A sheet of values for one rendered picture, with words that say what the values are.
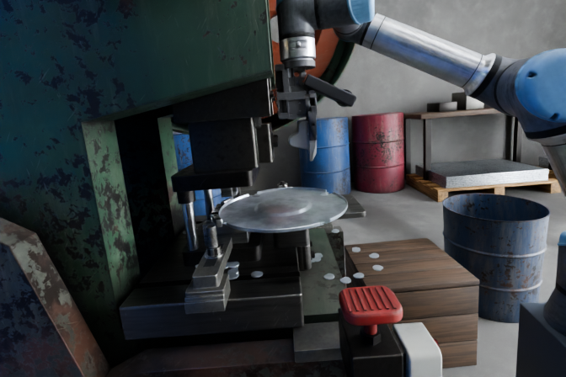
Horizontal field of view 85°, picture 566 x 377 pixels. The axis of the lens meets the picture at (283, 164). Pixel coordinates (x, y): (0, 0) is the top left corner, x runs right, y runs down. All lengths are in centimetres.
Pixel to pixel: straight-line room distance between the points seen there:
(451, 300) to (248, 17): 116
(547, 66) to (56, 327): 85
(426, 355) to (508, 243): 110
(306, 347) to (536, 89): 54
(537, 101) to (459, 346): 104
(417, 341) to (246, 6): 57
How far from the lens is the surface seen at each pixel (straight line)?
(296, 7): 67
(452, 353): 148
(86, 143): 58
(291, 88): 66
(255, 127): 63
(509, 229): 160
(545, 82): 65
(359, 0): 66
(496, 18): 489
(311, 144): 66
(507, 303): 176
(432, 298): 131
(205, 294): 53
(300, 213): 66
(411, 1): 447
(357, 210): 67
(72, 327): 64
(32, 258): 61
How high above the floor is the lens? 100
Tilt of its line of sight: 10 degrees down
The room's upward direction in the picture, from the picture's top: 5 degrees counter-clockwise
